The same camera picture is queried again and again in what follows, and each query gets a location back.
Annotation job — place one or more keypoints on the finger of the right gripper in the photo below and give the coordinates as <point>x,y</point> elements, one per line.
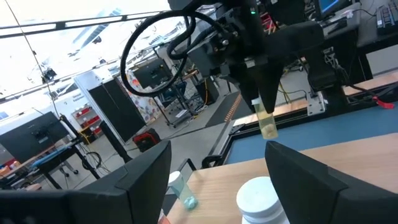
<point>270,84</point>
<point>250,87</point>

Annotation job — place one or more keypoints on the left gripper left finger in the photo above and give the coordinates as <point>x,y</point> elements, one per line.
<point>93,205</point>

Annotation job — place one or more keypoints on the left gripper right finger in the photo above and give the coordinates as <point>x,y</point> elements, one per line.
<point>326,202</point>

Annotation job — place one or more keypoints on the clear bottle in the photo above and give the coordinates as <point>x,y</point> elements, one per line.
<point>267,124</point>

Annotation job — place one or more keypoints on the wooden shelf with black frame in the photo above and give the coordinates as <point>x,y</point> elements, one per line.
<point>342,155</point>

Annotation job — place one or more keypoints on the white bottle with blue label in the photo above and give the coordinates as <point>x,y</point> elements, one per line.
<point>258,199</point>

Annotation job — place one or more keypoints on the clear blue-capped test tube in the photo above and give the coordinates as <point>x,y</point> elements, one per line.
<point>183,193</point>

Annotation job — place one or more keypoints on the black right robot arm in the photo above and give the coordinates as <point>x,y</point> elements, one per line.
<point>295,37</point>

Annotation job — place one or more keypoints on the red storage bin shelf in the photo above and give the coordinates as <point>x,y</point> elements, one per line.
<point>85,121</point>

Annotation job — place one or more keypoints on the black floor mat striped edges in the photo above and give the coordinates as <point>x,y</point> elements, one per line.
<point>217,112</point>

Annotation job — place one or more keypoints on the background work table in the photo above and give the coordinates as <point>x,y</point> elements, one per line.
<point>46,161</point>

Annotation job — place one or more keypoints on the red and black toolbox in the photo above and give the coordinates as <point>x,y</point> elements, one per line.
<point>146,140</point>

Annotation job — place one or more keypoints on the monitor with blue screen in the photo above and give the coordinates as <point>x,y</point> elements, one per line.
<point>329,6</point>

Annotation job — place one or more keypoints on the black computer monitor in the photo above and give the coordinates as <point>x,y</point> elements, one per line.
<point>152,73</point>
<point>31,137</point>

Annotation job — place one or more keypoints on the black room partition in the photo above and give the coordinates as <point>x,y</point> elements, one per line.
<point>118,105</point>

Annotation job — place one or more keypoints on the black desk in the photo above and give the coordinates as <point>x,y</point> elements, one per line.
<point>367,40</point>

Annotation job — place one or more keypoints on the floral patterned panel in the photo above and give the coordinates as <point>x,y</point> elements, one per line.
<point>143,102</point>

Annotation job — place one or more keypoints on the black keyboard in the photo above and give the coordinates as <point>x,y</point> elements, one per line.
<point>387,15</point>

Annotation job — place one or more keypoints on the black ceiling mounted device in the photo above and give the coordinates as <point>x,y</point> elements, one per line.
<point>48,74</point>

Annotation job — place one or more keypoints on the black aluminium table frame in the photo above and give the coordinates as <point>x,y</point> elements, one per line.
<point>295,115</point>

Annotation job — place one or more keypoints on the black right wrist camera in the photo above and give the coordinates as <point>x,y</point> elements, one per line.
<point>205,59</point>

